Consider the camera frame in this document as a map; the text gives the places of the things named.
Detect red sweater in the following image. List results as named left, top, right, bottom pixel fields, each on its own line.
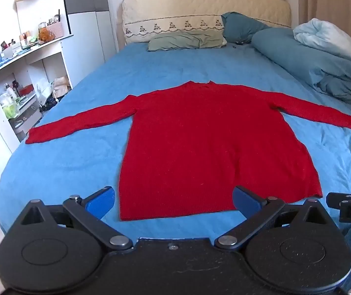
left=26, top=81, right=351, bottom=221

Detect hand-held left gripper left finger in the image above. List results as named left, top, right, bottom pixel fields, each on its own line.
left=19, top=186, right=133, bottom=251

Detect bed with blue sheet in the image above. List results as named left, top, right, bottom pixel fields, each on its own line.
left=0, top=41, right=351, bottom=246

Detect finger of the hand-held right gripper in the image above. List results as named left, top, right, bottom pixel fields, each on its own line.
left=326, top=192, right=351, bottom=210

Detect green pillow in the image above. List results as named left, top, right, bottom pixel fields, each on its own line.
left=147, top=30, right=227, bottom=52

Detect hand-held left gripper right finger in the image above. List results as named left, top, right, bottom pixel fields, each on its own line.
left=215, top=186, right=337, bottom=249

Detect beige bag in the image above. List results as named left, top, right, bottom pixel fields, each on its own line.
left=53, top=77, right=72, bottom=99

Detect pink box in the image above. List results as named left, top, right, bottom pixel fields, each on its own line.
left=48, top=21, right=64, bottom=39

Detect white shelf unit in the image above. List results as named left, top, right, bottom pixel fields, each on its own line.
left=0, top=32, right=74, bottom=154

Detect teal duvet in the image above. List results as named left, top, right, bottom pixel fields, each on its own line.
left=251, top=27, right=351, bottom=105

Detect dark bag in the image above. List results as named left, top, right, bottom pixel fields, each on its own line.
left=40, top=95, right=60, bottom=111

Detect red box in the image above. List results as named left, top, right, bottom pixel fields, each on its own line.
left=18, top=84, right=35, bottom=97

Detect white plastic bag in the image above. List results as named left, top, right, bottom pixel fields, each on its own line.
left=36, top=78, right=55, bottom=105

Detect green packets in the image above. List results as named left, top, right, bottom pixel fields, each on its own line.
left=2, top=103, right=19, bottom=119

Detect teal pillow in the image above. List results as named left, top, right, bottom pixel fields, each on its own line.
left=221, top=12, right=271, bottom=44

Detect cream quilted headboard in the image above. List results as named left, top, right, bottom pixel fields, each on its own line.
left=122, top=0, right=292, bottom=45

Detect small brown teddy bear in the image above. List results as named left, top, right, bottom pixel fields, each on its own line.
left=38, top=28, right=56, bottom=44

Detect white and grey wardrobe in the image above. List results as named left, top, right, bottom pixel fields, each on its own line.
left=62, top=0, right=117, bottom=88

